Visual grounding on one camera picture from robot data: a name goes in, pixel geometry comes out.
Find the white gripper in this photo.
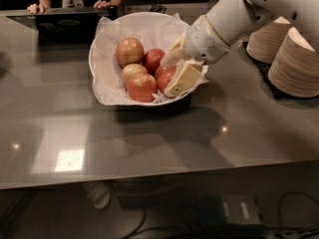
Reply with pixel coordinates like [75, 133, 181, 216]
[160, 15, 229, 98]

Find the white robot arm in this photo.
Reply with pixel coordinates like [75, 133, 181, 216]
[160, 0, 319, 68]

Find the dark red apple back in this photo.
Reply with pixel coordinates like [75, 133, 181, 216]
[143, 48, 165, 75]

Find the yellow apple middle left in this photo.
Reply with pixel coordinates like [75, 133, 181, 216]
[121, 64, 148, 87]

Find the yellow-red apple back left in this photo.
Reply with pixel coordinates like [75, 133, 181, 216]
[116, 37, 145, 68]

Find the person's left hand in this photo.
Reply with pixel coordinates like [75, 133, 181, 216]
[94, 0, 115, 9]

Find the person's right hand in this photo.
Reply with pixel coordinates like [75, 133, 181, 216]
[27, 4, 49, 14]

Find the white paper liner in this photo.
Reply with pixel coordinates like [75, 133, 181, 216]
[90, 12, 210, 107]

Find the small black object on counter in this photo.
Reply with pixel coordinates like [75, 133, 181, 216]
[149, 5, 166, 14]

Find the black mat under plates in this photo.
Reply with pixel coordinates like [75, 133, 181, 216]
[241, 41, 319, 102]

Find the rear paper plate stack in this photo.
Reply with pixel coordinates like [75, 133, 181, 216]
[246, 17, 291, 64]

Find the paper plate stack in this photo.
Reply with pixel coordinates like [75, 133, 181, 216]
[246, 17, 291, 64]
[268, 27, 319, 99]

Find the front paper plate stack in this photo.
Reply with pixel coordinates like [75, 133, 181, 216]
[268, 27, 319, 99]

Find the black laptop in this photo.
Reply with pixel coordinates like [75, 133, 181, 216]
[8, 6, 118, 43]

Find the dark box on floor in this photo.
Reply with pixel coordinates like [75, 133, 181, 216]
[195, 195, 264, 229]

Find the white shoe under table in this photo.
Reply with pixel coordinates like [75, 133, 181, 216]
[83, 181, 111, 210]

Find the black cable on floor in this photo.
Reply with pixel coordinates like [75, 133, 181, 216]
[119, 191, 319, 239]

